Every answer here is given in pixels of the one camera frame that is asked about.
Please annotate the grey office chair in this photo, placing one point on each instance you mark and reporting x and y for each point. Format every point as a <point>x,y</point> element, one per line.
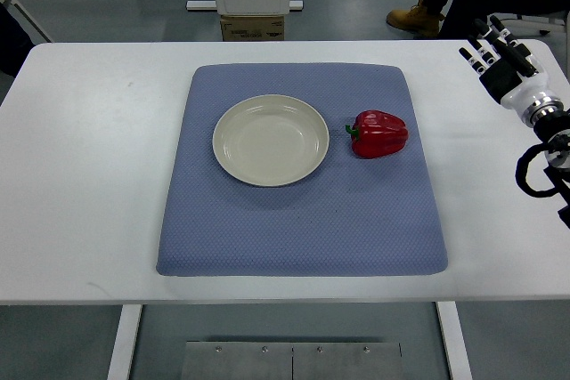
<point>556,22</point>

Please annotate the white base bar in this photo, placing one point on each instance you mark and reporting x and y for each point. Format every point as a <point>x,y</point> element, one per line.
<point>241,7</point>

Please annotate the red bell pepper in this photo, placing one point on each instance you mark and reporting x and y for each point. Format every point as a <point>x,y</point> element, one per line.
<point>376,134</point>

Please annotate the white table leg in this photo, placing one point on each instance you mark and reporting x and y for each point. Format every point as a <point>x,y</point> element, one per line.
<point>453,339</point>
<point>125,341</point>

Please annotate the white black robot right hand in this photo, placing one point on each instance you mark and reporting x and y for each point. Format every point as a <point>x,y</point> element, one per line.
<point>509,72</point>

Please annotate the white table leg left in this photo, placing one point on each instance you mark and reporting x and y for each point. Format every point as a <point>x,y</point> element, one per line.
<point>125,341</point>

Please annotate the white table leg right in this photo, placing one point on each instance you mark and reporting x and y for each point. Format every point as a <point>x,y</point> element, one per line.
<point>453,339</point>

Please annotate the cardboard box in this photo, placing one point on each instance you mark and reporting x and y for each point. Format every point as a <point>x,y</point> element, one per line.
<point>252,28</point>

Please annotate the grey metal floor plate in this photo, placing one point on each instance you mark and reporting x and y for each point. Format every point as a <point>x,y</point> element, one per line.
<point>284,360</point>

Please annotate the tan work boot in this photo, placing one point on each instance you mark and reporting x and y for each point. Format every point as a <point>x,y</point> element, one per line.
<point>417,20</point>

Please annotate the cream round plate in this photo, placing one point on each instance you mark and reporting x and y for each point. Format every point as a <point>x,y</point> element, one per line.
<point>270,140</point>

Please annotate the blue textured mat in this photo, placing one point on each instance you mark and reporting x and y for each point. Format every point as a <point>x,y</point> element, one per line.
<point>355,217</point>

